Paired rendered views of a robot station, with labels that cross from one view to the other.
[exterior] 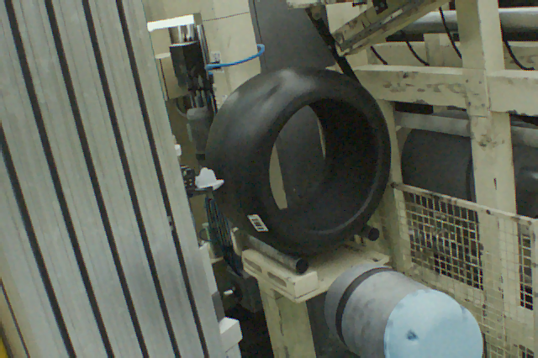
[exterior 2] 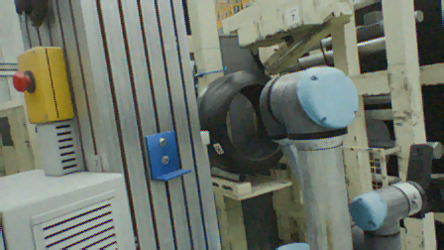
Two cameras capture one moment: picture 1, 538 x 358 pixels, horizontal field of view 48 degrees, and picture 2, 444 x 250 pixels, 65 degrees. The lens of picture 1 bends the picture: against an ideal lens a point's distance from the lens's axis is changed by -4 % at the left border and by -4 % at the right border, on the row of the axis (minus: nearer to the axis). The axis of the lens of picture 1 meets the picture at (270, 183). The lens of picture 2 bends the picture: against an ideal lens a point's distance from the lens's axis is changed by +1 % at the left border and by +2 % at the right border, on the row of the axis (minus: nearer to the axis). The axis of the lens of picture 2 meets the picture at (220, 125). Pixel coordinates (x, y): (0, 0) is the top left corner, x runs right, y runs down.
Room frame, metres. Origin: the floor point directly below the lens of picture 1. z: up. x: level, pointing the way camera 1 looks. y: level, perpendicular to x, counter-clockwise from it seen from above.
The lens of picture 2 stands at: (-0.04, 0.08, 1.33)
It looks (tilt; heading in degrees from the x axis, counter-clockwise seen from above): 4 degrees down; 359
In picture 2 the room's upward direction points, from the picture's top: 8 degrees counter-clockwise
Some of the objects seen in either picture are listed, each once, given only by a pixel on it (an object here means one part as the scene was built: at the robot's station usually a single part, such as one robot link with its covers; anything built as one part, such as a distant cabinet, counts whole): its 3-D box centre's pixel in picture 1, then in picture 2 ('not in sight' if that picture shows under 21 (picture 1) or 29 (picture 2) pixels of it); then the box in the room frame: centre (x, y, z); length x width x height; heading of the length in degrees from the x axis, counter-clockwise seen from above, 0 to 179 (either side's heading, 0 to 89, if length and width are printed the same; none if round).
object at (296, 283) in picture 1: (277, 268); (228, 185); (1.91, 0.03, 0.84); 0.36 x 0.09 x 0.06; 27
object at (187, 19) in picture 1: (170, 22); not in sight; (2.75, 0.29, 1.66); 0.60 x 0.03 x 0.03; 27
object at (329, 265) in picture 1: (313, 263); (249, 185); (1.97, -0.09, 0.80); 0.37 x 0.36 x 0.02; 117
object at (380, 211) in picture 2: not in sight; (378, 208); (0.70, -0.26, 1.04); 0.11 x 0.08 x 0.09; 113
